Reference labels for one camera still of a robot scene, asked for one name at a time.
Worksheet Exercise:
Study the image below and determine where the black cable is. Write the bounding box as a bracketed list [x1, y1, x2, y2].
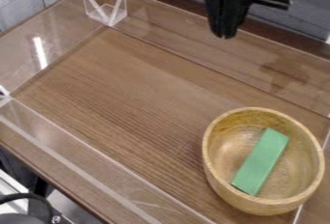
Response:
[0, 192, 55, 224]

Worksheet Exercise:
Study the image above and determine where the clear acrylic tray wall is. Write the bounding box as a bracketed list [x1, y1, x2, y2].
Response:
[0, 0, 330, 224]

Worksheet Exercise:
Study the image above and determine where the clear acrylic corner bracket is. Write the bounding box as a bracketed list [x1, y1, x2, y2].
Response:
[83, 0, 129, 27]

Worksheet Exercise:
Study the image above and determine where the green rectangular block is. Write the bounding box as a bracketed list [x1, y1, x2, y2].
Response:
[232, 127, 290, 196]

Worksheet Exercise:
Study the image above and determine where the brown wooden bowl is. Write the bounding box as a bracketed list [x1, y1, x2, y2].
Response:
[202, 107, 325, 216]

